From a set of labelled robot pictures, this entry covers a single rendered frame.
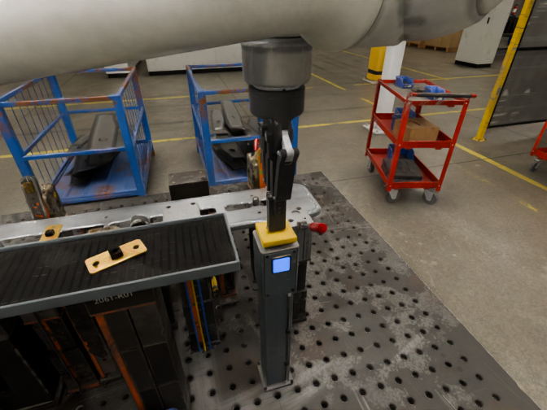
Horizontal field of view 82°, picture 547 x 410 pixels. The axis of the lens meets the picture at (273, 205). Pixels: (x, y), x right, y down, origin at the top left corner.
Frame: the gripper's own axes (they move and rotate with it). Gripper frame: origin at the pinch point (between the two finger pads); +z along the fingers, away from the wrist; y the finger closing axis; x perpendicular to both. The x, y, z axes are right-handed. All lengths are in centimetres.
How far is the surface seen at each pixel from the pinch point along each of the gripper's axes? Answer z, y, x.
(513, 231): 120, 92, -219
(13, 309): 3.9, -6.8, 37.4
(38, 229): 20, 37, 53
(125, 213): 20, 39, 32
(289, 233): 3.9, -1.6, -1.9
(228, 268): 4.3, -6.8, 9.6
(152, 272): 3.9, -4.8, 20.4
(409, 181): 99, 151, -164
